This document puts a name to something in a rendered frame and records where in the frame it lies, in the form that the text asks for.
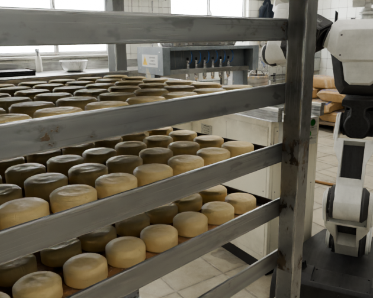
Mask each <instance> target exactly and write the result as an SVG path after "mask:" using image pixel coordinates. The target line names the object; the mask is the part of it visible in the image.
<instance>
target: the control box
mask: <svg viewBox="0 0 373 298"><path fill-rule="evenodd" d="M313 119H314V120H315V124H314V125H313V126H312V125H310V131H311V135H310V143H309V144H315V143H316V141H317V123H318V116H314V115H313V116H311V121H312V120H313ZM283 121H284V120H282V122H279V136H278V143H280V142H282V135H283Z"/></svg>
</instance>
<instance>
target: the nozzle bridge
mask: <svg viewBox="0 0 373 298"><path fill-rule="evenodd" d="M230 49H232V50H233V53H232V51H231V50H230ZM189 50H191V52H192V62H191V52H190V51H189ZM198 50H199V51H200V52H201V61H200V52H199V51H198ZM206 50H208V51H209V54H210V59H209V61H208V51H206ZM215 50H216V51H217V53H218V58H217V53H216V51H215ZM223 50H224V51H225V52H226V59H225V61H224V62H223V63H222V67H219V59H220V56H221V59H222V61H223V60H224V51H223ZM212 56H214V61H216V58H217V61H216V62H215V63H214V67H211V57H212ZM227 56H230V61H231V60H232V57H233V60H232V61H231V62H230V67H227ZM187 57H189V62H191V64H190V65H189V69H186V60H187ZM195 57H197V60H198V62H199V61H200V63H199V64H198V68H197V69H195V64H194V60H195ZM204 57H205V59H206V62H207V61H208V63H206V68H203V60H204ZM258 61H259V45H234V46H185V47H162V46H158V47H137V64H138V73H145V74H146V78H148V79H150V78H160V76H170V75H182V74H192V73H210V72H228V71H233V78H232V85H247V71H248V70H258Z"/></svg>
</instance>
